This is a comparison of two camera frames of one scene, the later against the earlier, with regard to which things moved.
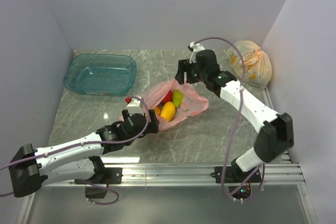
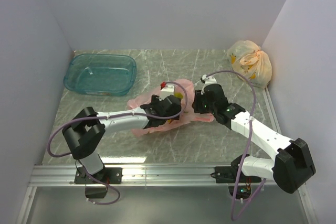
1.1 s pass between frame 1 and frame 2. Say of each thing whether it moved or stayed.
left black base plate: stayed
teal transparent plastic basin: stayed
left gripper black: moved
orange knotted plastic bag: stayed
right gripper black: moved
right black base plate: stayed
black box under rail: stayed
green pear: stayed
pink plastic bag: moved
